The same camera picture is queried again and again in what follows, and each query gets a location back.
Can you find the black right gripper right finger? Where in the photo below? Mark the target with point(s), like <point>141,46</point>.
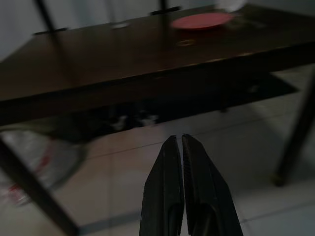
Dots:
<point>209,189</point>

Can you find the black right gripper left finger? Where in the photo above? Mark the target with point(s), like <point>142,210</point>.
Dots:
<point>164,186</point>

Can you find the dark wooden table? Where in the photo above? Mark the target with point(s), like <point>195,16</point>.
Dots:
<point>137,66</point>

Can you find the clear plastic bag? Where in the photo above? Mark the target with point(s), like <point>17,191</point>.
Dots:
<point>37,159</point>

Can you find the small white round disc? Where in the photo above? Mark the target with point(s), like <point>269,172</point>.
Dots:
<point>120,25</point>

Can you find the red round plate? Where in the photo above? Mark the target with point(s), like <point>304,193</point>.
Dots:
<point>202,21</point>

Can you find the white translucent container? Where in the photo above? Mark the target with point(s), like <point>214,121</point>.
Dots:
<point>229,4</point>

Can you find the black metal rack post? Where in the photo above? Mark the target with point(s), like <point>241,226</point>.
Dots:
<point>48,17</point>
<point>164,7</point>

